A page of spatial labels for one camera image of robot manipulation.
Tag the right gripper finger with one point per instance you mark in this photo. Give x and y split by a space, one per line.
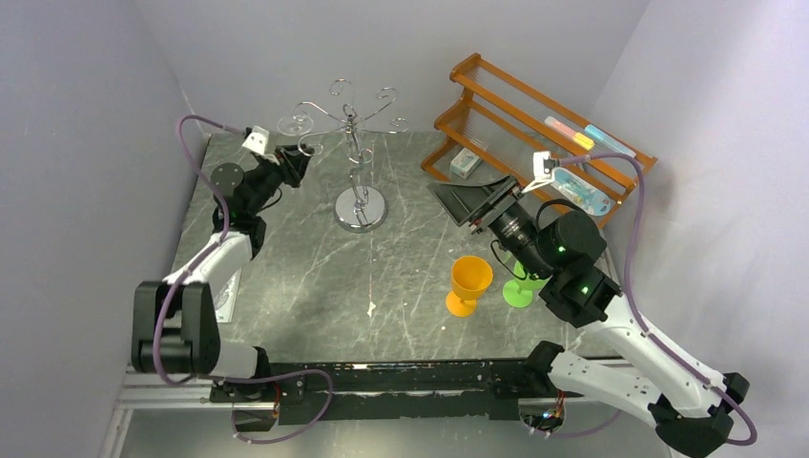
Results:
477 212
469 190

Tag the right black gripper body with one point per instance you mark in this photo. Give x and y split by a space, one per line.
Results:
482 208

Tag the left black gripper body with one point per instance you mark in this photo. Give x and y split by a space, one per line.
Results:
268 179

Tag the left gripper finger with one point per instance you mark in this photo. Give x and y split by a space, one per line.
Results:
297 165
284 152

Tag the clear wine glass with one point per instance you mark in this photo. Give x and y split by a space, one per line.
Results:
300 126

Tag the orange plastic goblet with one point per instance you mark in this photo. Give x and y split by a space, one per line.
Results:
470 277

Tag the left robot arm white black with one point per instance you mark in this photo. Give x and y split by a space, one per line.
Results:
175 328

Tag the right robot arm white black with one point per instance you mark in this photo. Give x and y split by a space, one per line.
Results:
690 406

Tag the chrome wine glass rack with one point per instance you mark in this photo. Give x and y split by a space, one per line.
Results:
361 208

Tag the small teal white box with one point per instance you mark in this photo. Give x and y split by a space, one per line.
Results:
464 163

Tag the orange wooden shelf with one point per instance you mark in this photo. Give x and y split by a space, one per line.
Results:
500 118

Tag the green plastic goblet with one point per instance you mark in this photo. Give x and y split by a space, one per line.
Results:
522 289

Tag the pink yellow highlighter pack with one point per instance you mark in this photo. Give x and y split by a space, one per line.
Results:
569 133

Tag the light blue highlighter pack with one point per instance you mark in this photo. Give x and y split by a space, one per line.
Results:
607 141

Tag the paper sheet on table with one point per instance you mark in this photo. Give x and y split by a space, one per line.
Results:
225 300

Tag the black base bar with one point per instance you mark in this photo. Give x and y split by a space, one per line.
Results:
496 389

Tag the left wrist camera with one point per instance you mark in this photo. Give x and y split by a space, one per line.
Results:
256 142

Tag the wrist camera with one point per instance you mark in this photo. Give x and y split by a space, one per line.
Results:
256 142
543 169

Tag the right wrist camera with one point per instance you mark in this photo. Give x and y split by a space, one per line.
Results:
543 169

